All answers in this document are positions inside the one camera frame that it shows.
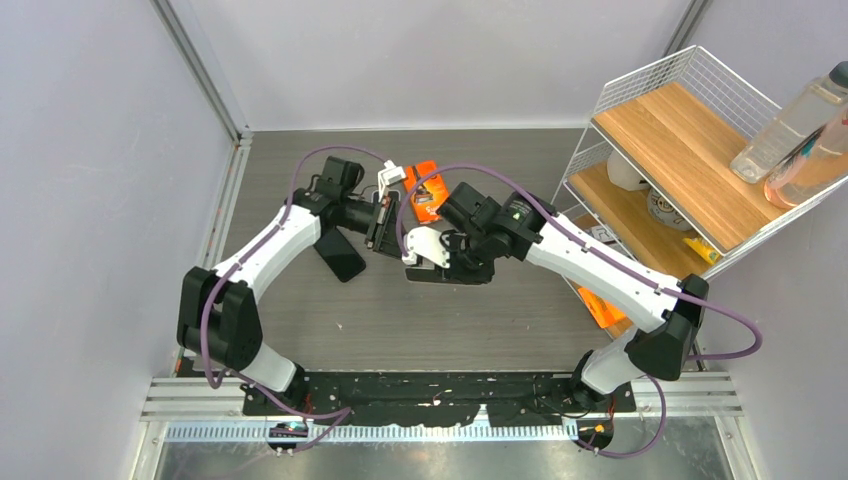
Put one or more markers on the clear water bottle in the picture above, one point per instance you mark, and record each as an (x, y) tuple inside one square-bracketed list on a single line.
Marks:
[(816, 104)]

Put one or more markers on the yellow snack packet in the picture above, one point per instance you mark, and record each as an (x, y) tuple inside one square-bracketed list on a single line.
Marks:
[(701, 247)]

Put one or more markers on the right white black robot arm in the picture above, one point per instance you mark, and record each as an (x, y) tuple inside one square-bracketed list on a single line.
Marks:
[(663, 326)]

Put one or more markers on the white wire wooden shelf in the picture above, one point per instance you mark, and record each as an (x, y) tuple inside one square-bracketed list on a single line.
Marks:
[(679, 122)]

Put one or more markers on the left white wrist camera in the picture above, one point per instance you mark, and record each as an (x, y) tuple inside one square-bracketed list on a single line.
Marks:
[(389, 175)]

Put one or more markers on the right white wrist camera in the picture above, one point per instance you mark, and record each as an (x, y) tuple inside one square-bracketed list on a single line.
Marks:
[(424, 244)]

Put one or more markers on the orange packet under shelf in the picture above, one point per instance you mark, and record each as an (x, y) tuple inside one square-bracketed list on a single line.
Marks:
[(604, 313)]

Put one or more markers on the pink tinted bottle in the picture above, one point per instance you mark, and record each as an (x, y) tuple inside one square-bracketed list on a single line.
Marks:
[(815, 165)]

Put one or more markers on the bare black phone left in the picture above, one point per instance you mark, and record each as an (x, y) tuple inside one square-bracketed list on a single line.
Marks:
[(339, 255)]

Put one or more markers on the orange razor box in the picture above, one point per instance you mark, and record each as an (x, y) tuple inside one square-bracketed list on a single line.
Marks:
[(427, 198)]

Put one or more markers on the phone in lilac case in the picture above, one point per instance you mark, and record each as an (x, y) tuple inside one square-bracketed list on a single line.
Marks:
[(391, 194)]

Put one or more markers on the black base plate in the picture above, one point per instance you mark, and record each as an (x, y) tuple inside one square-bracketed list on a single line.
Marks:
[(435, 399)]

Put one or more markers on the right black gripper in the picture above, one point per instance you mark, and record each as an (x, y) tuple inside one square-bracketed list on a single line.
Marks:
[(454, 272)]

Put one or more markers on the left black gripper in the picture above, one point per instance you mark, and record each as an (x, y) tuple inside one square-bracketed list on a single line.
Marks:
[(384, 234)]

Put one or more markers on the white round container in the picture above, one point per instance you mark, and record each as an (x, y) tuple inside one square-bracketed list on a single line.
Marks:
[(623, 175)]

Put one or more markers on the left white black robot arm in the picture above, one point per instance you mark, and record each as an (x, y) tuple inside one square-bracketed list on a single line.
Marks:
[(218, 315)]

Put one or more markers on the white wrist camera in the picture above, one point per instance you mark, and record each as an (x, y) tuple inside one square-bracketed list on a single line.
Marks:
[(389, 175), (424, 244)]

